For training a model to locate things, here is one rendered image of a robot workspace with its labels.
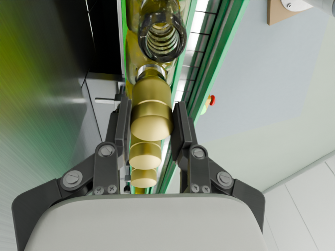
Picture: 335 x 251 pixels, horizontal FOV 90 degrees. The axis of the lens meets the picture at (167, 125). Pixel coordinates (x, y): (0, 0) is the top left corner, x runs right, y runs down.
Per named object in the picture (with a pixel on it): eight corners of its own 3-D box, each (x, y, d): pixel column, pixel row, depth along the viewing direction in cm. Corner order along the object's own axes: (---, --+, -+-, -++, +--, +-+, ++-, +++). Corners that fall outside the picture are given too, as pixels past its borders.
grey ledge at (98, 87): (92, 58, 47) (83, 82, 40) (125, 61, 48) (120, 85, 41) (118, 183, 119) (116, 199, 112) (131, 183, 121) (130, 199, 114)
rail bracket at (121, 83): (100, 71, 40) (87, 111, 32) (129, 74, 42) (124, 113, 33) (102, 85, 44) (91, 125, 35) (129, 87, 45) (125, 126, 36)
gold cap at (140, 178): (149, 145, 23) (149, 176, 20) (160, 156, 25) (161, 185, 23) (127, 151, 24) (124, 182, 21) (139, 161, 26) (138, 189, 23)
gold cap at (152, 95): (132, 74, 14) (128, 112, 11) (174, 78, 15) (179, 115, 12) (132, 105, 17) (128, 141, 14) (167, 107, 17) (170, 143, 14)
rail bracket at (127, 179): (116, 160, 75) (112, 190, 66) (132, 160, 76) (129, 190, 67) (117, 164, 78) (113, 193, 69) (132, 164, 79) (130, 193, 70)
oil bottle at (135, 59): (135, -14, 28) (121, 46, 15) (168, -8, 29) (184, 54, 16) (134, 22, 32) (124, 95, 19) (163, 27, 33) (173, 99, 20)
